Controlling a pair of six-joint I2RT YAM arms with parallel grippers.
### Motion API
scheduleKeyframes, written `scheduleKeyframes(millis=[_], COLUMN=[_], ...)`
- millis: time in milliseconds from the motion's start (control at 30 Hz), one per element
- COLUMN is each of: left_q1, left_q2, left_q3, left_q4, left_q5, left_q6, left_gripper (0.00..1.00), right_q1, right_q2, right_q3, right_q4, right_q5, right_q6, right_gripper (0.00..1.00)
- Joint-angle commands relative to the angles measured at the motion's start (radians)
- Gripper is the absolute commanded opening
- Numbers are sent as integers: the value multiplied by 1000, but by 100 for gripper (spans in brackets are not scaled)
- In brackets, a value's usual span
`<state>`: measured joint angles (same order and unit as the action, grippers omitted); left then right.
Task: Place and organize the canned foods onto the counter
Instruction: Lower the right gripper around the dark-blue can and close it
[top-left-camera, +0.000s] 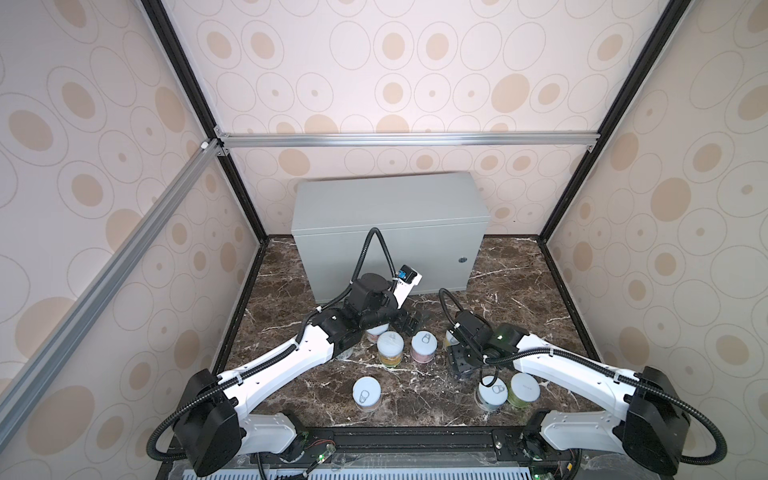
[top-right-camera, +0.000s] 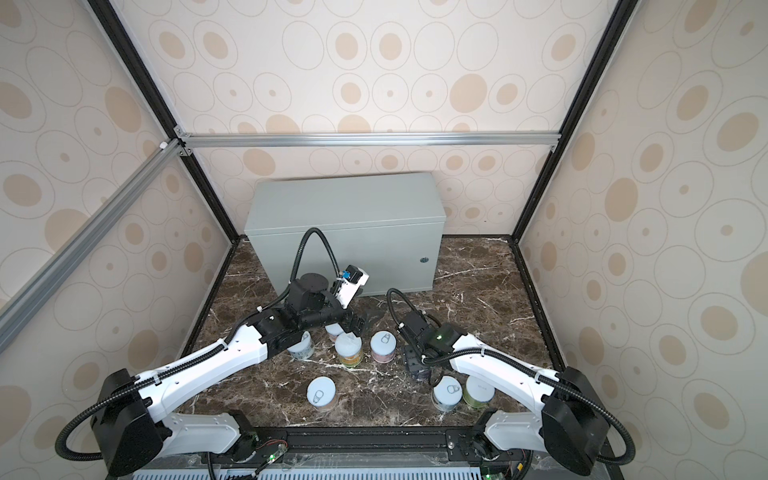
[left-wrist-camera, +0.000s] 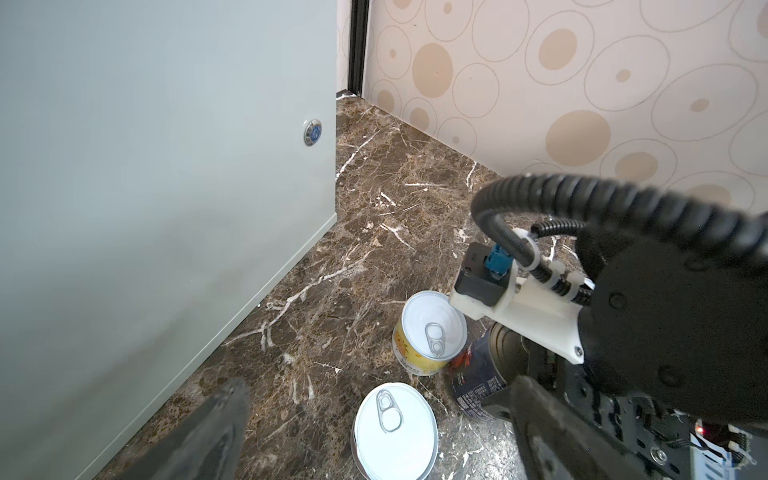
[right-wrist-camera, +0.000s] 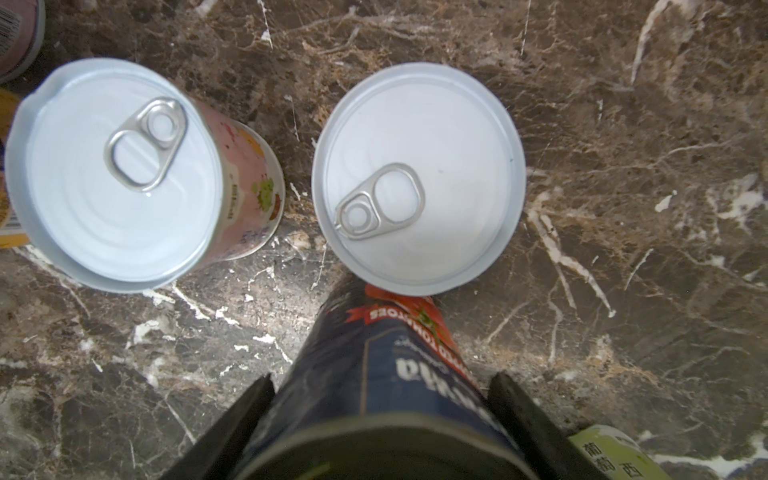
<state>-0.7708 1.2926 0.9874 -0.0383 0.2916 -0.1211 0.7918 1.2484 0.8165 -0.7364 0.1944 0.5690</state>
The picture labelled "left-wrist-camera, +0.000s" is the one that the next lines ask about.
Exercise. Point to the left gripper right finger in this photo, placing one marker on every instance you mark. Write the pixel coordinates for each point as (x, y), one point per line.
(584, 453)

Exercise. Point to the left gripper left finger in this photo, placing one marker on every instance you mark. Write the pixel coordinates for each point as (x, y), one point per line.
(206, 445)

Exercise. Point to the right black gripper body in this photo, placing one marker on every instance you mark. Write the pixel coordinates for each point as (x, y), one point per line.
(659, 441)

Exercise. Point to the dark blue tin can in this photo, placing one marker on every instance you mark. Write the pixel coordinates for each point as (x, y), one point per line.
(486, 366)

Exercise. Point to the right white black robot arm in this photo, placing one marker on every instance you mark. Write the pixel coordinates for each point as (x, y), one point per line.
(670, 380)

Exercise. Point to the pink label can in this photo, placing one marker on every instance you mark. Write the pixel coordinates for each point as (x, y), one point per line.
(394, 434)

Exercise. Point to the yellow label can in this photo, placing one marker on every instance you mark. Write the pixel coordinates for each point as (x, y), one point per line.
(429, 334)

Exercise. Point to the grey metal cabinet box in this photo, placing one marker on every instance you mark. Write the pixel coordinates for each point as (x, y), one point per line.
(155, 186)

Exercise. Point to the round cabinet door lock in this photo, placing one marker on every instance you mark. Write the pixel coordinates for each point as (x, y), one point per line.
(312, 132)

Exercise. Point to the right black corner post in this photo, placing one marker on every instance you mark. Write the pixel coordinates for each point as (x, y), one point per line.
(359, 16)

